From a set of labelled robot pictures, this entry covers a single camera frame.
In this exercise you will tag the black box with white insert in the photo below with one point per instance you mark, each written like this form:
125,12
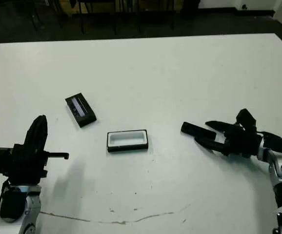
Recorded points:
126,140

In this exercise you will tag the black box lid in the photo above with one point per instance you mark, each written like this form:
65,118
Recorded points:
81,109

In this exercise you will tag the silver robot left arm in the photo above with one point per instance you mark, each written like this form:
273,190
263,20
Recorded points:
32,204

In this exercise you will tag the black metal frame chair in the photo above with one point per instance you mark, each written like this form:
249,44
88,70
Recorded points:
81,23
34,20

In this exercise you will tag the black trash bin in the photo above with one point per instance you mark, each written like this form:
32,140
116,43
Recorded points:
189,8

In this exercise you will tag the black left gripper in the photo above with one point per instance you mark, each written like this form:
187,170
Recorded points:
26,165

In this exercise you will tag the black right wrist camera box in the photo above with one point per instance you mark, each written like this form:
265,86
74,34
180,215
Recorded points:
246,118

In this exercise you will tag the black round wall knob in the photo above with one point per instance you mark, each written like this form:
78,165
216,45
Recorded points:
243,5

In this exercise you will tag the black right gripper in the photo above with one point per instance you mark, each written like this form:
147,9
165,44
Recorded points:
243,142

